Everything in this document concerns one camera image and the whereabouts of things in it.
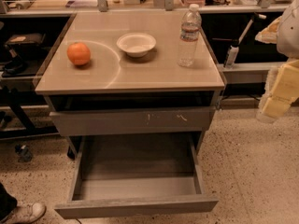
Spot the grey drawer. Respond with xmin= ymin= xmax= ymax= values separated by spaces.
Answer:
xmin=50 ymin=106 xmax=215 ymax=136
xmin=55 ymin=133 xmax=218 ymax=219

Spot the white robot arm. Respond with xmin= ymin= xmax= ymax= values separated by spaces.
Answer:
xmin=255 ymin=0 xmax=299 ymax=123

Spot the grey top drawer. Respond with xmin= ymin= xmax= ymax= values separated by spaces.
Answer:
xmin=50 ymin=106 xmax=215 ymax=136

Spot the grey drawer cabinet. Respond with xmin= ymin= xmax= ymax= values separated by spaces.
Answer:
xmin=36 ymin=10 xmax=224 ymax=146

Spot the white caulk gun tool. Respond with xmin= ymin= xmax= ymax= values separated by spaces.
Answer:
xmin=223 ymin=13 xmax=266 ymax=68

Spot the clear plastic water bottle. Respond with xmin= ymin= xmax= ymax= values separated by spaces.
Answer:
xmin=178 ymin=4 xmax=202 ymax=67

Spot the white bowl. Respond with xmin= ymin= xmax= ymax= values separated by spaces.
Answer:
xmin=117 ymin=33 xmax=156 ymax=58

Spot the orange fruit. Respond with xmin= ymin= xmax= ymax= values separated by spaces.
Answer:
xmin=66 ymin=42 xmax=91 ymax=65

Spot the small dark floor object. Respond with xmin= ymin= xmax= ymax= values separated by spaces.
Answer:
xmin=15 ymin=145 xmax=33 ymax=162

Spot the white sneaker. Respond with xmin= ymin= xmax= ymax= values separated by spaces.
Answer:
xmin=1 ymin=203 xmax=46 ymax=224

